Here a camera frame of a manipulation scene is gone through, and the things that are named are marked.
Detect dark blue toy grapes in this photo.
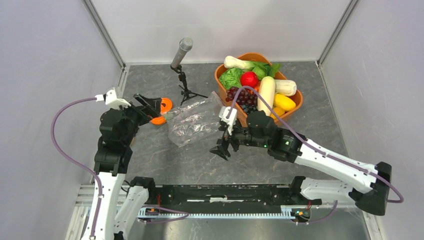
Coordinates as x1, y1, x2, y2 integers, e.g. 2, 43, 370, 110
240, 104, 258, 115

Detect black microphone tripod stand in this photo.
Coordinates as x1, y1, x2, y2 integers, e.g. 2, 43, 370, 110
170, 65, 208, 106

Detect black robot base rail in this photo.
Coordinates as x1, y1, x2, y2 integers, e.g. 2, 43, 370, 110
125, 184, 322, 216

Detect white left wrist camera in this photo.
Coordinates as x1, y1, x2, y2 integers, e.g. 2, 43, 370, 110
95, 87, 131, 110

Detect yellow orange toy fruit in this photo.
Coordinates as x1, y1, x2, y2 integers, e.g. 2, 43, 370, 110
270, 106, 285, 120

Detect clear zip top bag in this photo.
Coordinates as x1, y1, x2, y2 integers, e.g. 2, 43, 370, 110
164, 91, 224, 148

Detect white napa cabbage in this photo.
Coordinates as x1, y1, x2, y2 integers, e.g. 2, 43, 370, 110
275, 79, 297, 97

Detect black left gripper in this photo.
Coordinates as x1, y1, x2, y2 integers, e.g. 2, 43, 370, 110
114, 92, 162, 144

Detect green lettuce leaf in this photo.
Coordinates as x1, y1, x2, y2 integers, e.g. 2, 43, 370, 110
218, 68, 244, 90

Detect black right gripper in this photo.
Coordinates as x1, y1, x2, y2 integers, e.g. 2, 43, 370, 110
209, 117, 269, 160

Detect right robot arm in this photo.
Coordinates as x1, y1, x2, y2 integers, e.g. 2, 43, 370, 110
210, 106, 392, 216

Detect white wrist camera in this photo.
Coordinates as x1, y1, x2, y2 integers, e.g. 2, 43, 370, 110
218, 106, 237, 136
95, 87, 131, 110

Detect silver microphone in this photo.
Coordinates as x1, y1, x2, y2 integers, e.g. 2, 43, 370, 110
170, 37, 194, 69

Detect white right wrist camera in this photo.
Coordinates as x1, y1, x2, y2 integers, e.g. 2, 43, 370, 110
218, 106, 237, 136

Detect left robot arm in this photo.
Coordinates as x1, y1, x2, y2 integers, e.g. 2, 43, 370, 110
82, 94, 162, 240

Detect red toy apple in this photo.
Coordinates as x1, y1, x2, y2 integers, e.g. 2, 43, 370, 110
240, 71, 259, 88

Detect yellow toy lemon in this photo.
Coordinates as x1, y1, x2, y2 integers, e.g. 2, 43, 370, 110
273, 93, 297, 112

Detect white daikon radish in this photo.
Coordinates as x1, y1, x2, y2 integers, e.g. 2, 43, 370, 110
257, 76, 276, 116

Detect purple toy grapes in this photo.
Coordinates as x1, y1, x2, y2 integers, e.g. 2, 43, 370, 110
224, 86, 258, 107

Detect orange toy block ring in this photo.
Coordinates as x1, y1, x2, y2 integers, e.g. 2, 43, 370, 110
150, 97, 174, 126

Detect green bumpy custard apple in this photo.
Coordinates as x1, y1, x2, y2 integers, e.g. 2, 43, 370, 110
252, 66, 267, 81

